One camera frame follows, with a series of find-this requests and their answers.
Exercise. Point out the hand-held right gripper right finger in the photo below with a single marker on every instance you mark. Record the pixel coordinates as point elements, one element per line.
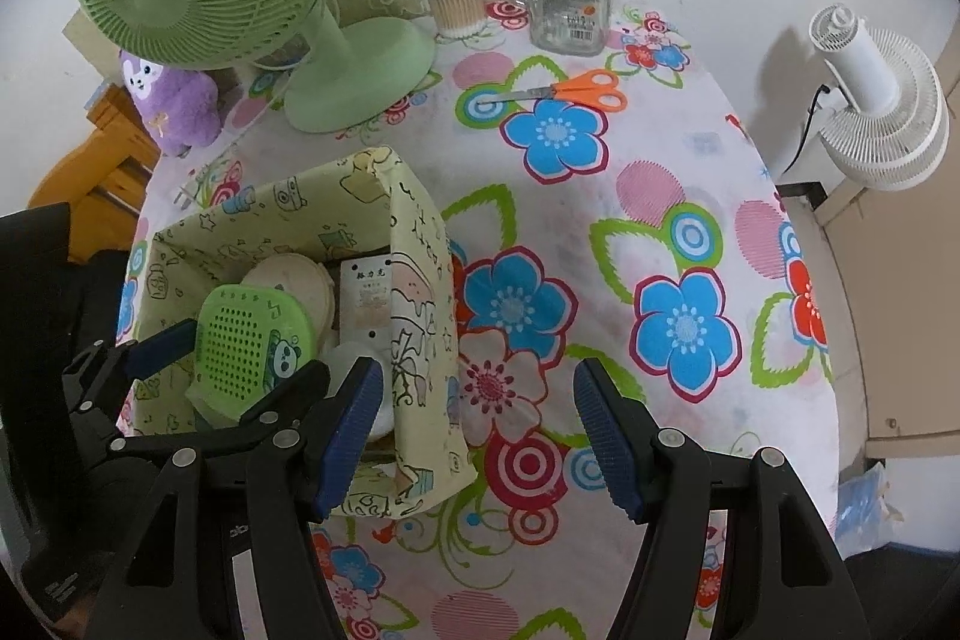
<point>611,445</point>

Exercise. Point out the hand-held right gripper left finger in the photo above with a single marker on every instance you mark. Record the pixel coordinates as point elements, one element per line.
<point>349,437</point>

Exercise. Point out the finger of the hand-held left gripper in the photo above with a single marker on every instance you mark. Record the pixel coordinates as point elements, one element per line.
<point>161,344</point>
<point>296,396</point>

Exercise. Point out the white round case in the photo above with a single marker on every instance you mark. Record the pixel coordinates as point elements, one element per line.
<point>356,362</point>

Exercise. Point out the green perforated round case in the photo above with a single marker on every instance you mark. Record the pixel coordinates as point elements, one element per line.
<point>240,340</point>

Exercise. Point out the white labelled box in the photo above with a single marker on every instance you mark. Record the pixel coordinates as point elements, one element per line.
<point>364,302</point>

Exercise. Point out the cream round case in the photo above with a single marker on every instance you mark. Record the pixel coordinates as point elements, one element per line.
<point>292,280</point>

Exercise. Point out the patterned storage box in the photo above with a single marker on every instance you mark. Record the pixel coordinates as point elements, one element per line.
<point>420,250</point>

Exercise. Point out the black clothing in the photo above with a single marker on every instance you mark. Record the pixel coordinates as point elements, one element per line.
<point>101,295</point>

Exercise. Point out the floral tablecloth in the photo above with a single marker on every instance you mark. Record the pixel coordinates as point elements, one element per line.
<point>585,220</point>

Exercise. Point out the purple plush toy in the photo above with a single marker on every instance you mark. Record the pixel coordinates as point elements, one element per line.
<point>180,108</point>

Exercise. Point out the blue plastic bag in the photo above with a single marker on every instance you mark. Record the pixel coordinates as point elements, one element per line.
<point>862,497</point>

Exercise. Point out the beige board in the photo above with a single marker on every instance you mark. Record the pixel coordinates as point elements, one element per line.
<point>900,310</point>

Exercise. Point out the orange scissors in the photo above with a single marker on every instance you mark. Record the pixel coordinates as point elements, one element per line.
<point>596,89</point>

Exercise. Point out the white circulator fan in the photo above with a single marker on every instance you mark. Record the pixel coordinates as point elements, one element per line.
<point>892,138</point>

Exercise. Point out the cotton swab container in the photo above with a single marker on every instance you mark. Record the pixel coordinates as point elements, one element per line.
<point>452,6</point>

